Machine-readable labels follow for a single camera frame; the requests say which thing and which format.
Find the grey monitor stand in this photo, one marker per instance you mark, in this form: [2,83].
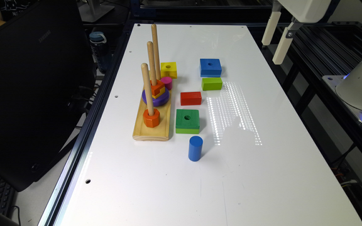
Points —
[92,10]

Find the rear wooden peg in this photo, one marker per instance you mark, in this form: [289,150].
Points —
[156,51]

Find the dark green square block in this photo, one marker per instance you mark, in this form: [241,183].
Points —
[187,121]

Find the blue cylinder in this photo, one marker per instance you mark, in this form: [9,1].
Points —
[195,148]

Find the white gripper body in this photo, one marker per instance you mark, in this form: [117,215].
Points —
[306,11]

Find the middle wooden peg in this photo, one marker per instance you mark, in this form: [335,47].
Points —
[151,62]

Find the red rectangular block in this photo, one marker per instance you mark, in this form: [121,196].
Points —
[190,98]

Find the blue water bottle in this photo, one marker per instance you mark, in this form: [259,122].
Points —
[100,50]

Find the black Samsung monitor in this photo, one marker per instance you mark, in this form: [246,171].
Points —
[47,76]

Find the yellow square block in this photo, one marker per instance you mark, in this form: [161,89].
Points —
[169,69]

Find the orange and yellow block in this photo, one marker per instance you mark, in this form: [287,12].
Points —
[158,89]

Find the pink cylinder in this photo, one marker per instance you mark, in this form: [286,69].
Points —
[168,82]

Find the front wooden peg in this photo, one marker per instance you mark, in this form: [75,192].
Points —
[147,88]

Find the wooden peg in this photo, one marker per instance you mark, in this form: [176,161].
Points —
[156,51]
[151,62]
[147,88]

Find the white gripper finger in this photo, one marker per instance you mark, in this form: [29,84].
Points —
[285,42]
[270,28]

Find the blue square block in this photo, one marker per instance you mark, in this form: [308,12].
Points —
[210,67]

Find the wooden peg base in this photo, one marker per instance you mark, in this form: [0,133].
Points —
[160,132]

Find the orange hexagon nut block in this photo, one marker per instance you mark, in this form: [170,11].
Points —
[151,121]

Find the light green rectangular block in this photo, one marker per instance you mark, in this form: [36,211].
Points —
[211,83]

